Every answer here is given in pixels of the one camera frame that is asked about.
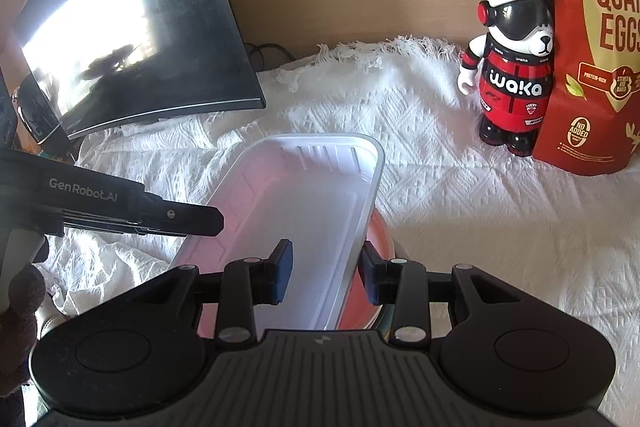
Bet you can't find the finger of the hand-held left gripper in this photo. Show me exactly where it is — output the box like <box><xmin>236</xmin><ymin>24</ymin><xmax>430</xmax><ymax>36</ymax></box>
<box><xmin>64</xmin><ymin>192</ymin><xmax>224</xmax><ymax>238</ymax></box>

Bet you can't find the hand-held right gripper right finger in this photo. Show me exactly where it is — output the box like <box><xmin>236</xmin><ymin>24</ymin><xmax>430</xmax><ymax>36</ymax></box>
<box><xmin>361</xmin><ymin>241</ymin><xmax>521</xmax><ymax>345</ymax></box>

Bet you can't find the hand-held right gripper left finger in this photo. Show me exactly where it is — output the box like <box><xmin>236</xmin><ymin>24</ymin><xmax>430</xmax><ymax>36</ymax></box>
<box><xmin>135</xmin><ymin>239</ymin><xmax>294</xmax><ymax>348</ymax></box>

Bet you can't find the white and red plastic tray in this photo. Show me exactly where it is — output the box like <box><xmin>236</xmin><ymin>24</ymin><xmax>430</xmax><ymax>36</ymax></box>
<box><xmin>170</xmin><ymin>133</ymin><xmax>397</xmax><ymax>338</ymax></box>

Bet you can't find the person's left hand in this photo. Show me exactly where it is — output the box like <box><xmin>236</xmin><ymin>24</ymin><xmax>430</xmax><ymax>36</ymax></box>
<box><xmin>0</xmin><ymin>237</ymin><xmax>51</xmax><ymax>400</ymax></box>

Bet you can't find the white woven cloth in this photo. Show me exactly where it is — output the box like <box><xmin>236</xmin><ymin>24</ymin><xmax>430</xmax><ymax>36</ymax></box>
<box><xmin>30</xmin><ymin>36</ymin><xmax>640</xmax><ymax>413</ymax></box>

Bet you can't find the black computer monitor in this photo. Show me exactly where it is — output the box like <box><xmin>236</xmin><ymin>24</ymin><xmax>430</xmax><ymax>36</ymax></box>
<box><xmin>12</xmin><ymin>0</ymin><xmax>267</xmax><ymax>142</ymax></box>

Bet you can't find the panda figurine in red suit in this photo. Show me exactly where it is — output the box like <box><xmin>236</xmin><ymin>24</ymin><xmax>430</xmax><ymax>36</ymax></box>
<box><xmin>457</xmin><ymin>0</ymin><xmax>555</xmax><ymax>158</ymax></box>

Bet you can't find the red snack bag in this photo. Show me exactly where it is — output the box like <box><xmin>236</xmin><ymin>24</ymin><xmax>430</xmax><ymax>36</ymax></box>
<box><xmin>531</xmin><ymin>0</ymin><xmax>640</xmax><ymax>178</ymax></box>

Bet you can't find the black cable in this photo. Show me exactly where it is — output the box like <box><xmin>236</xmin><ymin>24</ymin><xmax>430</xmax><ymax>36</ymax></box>
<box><xmin>245</xmin><ymin>42</ymin><xmax>296</xmax><ymax>72</ymax></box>

